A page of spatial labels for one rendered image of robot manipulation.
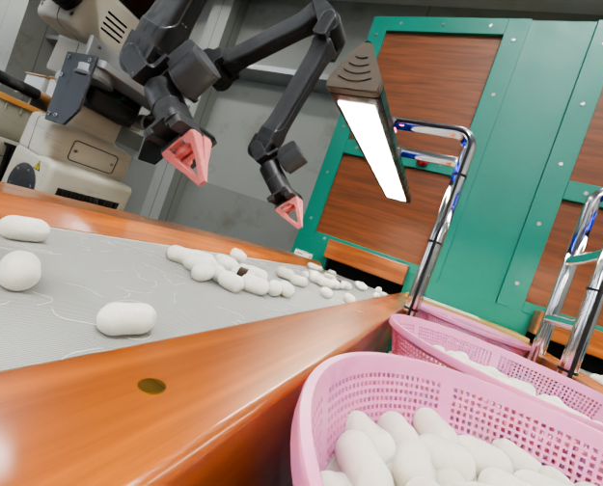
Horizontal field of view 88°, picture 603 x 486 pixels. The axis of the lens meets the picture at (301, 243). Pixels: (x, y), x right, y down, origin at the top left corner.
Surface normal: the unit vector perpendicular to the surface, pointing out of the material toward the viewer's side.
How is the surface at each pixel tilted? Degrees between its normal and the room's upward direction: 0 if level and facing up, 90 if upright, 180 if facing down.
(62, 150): 98
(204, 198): 90
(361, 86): 90
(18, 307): 0
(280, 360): 0
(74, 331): 0
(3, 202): 45
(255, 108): 90
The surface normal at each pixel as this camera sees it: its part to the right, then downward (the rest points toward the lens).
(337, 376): 0.87, 0.04
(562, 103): -0.39, -0.13
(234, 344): 0.33, -0.94
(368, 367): 0.70, -0.02
